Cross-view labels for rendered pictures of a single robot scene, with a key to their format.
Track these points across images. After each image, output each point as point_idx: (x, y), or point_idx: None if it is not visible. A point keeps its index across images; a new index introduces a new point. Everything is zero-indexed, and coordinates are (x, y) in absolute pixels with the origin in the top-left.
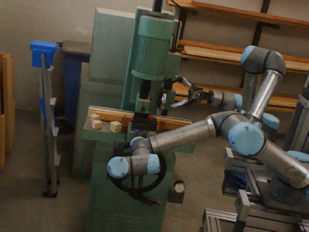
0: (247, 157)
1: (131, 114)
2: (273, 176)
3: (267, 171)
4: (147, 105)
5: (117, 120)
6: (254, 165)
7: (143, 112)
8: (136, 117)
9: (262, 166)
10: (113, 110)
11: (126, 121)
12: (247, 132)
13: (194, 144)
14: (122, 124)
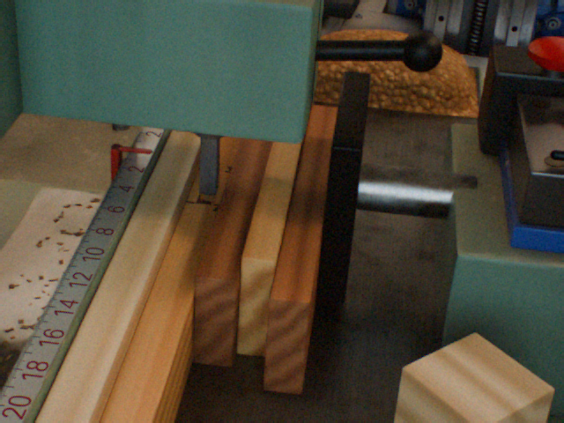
0: (354, 8)
1: (166, 225)
2: (447, 14)
3: (343, 27)
4: (322, 6)
5: (178, 394)
6: (323, 30)
7: (313, 97)
8: (536, 153)
9: (330, 17)
10: (85, 355)
11: (313, 297)
12: None
13: (481, 72)
14: (305, 360)
